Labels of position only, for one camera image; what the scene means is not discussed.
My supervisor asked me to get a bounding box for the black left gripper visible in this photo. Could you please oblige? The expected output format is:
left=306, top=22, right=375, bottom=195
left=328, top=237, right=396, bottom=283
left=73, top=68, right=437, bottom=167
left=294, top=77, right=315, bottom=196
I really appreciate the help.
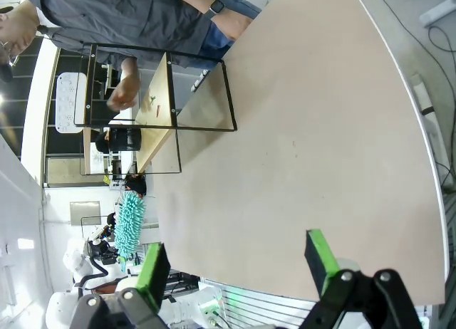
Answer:
left=85, top=236, right=119, bottom=266

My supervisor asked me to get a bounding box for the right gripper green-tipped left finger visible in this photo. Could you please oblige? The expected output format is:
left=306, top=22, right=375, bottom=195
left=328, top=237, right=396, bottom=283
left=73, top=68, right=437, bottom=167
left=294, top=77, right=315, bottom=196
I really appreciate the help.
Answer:
left=69, top=241, right=172, bottom=329

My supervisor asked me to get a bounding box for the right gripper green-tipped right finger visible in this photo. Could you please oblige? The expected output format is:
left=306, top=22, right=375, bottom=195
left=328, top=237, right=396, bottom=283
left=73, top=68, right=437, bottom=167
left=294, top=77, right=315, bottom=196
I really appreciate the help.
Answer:
left=301, top=229, right=423, bottom=329

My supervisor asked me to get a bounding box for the teal chenille duster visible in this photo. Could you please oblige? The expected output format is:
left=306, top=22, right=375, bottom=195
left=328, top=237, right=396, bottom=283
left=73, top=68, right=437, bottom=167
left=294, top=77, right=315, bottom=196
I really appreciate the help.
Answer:
left=113, top=190, right=147, bottom=261

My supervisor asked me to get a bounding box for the person right forearm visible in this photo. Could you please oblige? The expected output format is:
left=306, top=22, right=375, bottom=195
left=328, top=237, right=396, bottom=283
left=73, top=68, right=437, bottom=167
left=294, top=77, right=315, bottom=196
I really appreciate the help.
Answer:
left=119, top=56, right=140, bottom=81

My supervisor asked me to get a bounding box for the person right hand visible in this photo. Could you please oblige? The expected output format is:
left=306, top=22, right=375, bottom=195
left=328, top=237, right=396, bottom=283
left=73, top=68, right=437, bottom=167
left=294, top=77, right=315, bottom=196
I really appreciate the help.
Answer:
left=106, top=74, right=142, bottom=113

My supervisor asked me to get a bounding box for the person left hand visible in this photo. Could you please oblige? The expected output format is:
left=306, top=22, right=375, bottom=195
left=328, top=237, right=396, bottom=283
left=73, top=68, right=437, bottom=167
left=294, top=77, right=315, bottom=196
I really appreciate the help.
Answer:
left=209, top=10, right=254, bottom=42

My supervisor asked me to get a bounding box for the black mesh pen holder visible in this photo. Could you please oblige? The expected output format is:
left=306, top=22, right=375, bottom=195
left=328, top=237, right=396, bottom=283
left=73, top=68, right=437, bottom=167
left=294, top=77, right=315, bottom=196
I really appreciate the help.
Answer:
left=104, top=127, right=144, bottom=154

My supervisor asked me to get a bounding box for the white bar beside table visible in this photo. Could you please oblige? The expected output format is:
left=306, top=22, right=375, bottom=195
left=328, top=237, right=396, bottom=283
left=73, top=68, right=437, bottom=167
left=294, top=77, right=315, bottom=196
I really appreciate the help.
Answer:
left=408, top=73, right=450, bottom=168

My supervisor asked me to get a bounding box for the person head with glasses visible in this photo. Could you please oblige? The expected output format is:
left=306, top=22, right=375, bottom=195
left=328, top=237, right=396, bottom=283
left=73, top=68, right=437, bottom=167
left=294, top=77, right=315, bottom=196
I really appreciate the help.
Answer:
left=0, top=5, right=41, bottom=83

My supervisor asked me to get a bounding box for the person body grey jacket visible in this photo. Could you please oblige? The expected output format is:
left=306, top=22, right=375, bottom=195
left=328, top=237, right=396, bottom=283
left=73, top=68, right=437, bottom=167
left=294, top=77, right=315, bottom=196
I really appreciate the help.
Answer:
left=24, top=0, right=263, bottom=72

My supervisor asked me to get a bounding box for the black wrist watch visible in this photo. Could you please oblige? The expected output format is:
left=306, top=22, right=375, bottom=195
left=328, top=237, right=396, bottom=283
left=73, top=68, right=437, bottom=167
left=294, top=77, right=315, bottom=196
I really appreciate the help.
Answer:
left=207, top=0, right=227, bottom=16

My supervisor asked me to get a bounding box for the white power strip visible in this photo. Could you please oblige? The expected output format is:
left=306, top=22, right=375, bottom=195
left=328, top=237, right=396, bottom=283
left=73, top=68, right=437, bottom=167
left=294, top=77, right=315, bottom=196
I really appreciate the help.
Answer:
left=418, top=0, right=456, bottom=28

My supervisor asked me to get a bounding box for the black frame wooden shelf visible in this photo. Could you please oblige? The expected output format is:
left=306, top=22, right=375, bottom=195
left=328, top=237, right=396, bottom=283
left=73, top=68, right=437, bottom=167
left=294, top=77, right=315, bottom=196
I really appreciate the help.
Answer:
left=73, top=42, right=239, bottom=177

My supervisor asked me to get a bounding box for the black floor cable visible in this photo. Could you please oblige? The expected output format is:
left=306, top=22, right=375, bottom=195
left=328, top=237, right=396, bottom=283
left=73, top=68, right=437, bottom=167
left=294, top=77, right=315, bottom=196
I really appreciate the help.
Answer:
left=356, top=0, right=456, bottom=194

